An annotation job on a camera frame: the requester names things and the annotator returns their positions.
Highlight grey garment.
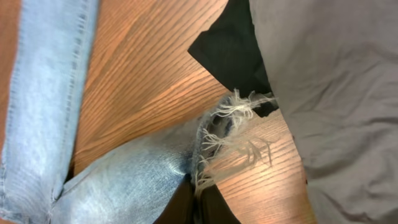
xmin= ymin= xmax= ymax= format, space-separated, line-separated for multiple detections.
xmin=250 ymin=0 xmax=397 ymax=223

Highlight black garment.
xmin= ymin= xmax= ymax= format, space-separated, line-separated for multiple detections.
xmin=188 ymin=0 xmax=273 ymax=100

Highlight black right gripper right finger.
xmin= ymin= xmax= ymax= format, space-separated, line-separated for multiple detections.
xmin=198 ymin=185 xmax=241 ymax=224

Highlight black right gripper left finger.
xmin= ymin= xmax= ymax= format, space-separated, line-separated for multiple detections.
xmin=154 ymin=174 xmax=194 ymax=224

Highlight light blue denim jeans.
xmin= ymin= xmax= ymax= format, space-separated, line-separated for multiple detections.
xmin=0 ymin=0 xmax=277 ymax=224

